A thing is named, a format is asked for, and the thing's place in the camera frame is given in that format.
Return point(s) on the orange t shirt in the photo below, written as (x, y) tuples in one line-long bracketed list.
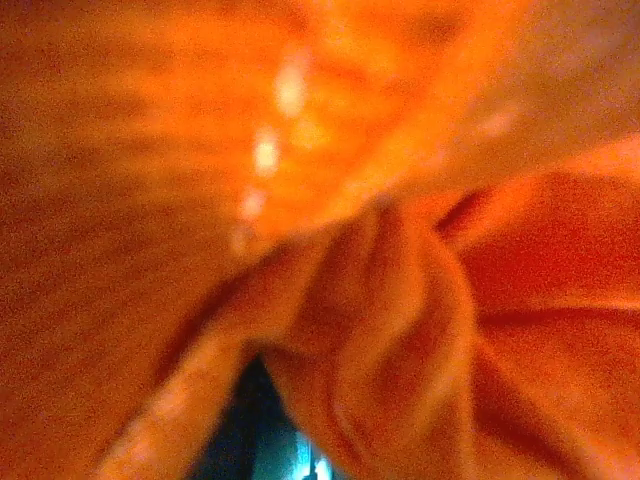
[(422, 215)]

